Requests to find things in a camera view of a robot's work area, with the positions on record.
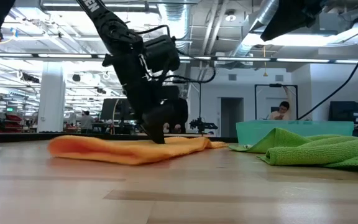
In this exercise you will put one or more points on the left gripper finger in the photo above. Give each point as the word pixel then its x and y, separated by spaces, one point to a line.
pixel 160 124

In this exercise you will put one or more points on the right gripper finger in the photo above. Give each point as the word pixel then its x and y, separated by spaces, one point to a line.
pixel 287 15

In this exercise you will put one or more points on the orange microfiber towel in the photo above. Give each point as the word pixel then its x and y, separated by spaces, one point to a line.
pixel 120 151

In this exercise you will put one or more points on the green microfiber towel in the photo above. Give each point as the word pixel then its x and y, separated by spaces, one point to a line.
pixel 322 152

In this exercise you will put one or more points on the black background robot arm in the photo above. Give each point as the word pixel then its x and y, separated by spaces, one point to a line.
pixel 204 125

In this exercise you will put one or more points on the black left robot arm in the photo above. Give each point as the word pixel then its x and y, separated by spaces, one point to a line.
pixel 104 18

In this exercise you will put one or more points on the teal translucent plastic basket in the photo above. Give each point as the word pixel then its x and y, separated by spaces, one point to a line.
pixel 322 127

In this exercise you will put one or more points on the person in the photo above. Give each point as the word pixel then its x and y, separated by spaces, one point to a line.
pixel 183 115
pixel 280 113
pixel 86 121

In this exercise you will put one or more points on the black monitors on stand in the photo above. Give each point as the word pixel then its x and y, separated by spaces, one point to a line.
pixel 113 109

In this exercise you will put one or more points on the round white ceiling fixture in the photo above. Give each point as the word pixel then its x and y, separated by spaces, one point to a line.
pixel 230 16

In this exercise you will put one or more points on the dark doorway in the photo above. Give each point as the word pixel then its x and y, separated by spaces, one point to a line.
pixel 232 115

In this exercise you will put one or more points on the long ceiling light bar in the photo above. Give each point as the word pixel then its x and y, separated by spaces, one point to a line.
pixel 64 56

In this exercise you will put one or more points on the white pillar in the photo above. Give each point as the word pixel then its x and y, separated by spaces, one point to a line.
pixel 51 99

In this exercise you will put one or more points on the dark monitor on cart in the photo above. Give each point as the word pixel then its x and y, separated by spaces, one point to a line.
pixel 350 112

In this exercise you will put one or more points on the red storage bins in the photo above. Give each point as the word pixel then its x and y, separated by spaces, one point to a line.
pixel 11 119

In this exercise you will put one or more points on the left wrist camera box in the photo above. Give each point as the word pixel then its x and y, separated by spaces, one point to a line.
pixel 162 53

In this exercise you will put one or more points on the ribbed silver ventilation duct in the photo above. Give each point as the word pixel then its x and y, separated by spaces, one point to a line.
pixel 176 18

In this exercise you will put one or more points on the black aluminium table frame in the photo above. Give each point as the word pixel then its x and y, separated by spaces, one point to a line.
pixel 26 137

